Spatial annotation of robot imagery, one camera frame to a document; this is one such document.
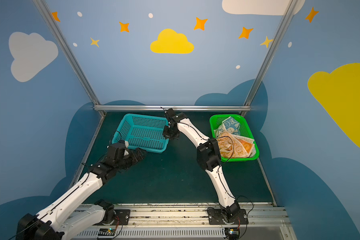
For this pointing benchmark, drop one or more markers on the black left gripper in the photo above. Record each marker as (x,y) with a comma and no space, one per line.
(135,154)

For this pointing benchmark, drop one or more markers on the aluminium frame post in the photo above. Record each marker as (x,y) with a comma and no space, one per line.
(279,34)
(52,24)

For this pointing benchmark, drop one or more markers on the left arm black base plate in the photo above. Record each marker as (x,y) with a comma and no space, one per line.
(114,217)

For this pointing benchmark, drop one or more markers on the teal plastic basket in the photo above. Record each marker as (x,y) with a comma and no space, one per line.
(142,131)

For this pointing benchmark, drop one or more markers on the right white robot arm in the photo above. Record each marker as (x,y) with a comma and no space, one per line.
(208,158)

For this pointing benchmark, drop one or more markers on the green plastic basket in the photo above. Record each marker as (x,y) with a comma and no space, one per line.
(215,122)

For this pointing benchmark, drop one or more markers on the teal pattern towel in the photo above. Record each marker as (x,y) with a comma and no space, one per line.
(231,125)

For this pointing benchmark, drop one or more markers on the right small circuit board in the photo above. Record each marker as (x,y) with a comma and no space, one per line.
(231,234)

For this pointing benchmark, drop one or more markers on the orange bunny pattern towel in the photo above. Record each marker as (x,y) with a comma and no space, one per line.
(235,147)

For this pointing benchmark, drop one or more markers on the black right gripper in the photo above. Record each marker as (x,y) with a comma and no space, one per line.
(169,130)

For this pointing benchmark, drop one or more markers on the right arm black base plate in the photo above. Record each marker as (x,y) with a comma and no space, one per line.
(216,217)

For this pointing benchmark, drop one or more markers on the small circuit board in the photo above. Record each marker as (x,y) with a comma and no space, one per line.
(106,234)
(231,234)

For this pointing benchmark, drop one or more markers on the left small circuit board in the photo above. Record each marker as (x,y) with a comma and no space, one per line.
(106,234)

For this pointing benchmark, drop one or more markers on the right aluminium frame post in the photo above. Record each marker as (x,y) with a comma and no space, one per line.
(279,34)

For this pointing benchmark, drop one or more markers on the left aluminium frame post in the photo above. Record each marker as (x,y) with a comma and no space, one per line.
(52,24)

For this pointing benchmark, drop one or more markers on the horizontal aluminium frame rail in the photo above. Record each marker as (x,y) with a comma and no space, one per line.
(142,108)

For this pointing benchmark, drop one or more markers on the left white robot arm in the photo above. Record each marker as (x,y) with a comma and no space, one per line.
(54,222)

